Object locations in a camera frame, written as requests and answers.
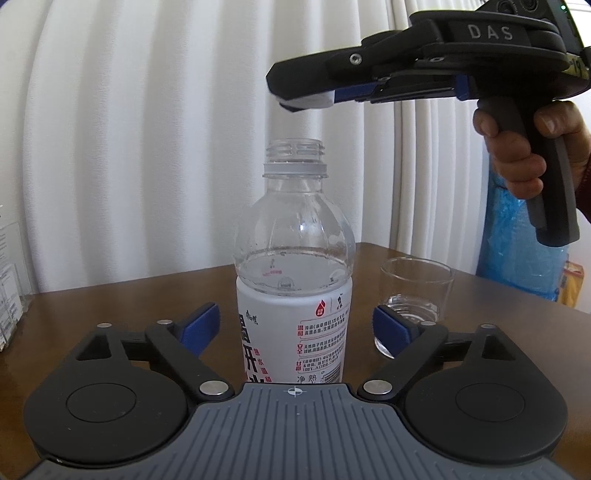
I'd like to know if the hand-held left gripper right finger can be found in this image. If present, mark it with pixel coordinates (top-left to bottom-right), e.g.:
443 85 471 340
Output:
358 305 515 401

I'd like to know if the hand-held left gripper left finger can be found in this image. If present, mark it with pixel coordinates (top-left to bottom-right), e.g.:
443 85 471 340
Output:
74 302 234 401

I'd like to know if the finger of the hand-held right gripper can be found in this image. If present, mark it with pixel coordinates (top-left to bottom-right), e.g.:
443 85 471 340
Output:
331 73 473 105
266 28 446 100

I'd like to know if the white bottle cap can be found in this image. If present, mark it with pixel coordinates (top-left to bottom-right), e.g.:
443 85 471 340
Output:
276 90 335 112

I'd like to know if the clear drinking glass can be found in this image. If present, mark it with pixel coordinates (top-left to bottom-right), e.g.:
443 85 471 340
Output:
375 257 455 360

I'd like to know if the clear plastic water bottle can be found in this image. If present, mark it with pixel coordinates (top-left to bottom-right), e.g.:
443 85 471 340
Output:
235 137 356 385

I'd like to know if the person's right hand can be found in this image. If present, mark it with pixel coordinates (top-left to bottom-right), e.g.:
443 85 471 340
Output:
472 100 591 202

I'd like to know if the blue plastic bag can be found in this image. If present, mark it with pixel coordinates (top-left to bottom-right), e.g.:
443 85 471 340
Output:
475 182 571 303

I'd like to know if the white pleated curtain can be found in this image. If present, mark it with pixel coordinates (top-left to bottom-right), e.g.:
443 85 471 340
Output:
25 0 591 296

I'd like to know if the yellow packet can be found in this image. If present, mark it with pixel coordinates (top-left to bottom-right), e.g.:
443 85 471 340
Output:
560 261 586 309

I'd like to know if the clear acrylic holder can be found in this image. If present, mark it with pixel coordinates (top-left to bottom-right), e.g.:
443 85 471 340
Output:
0 220 24 352

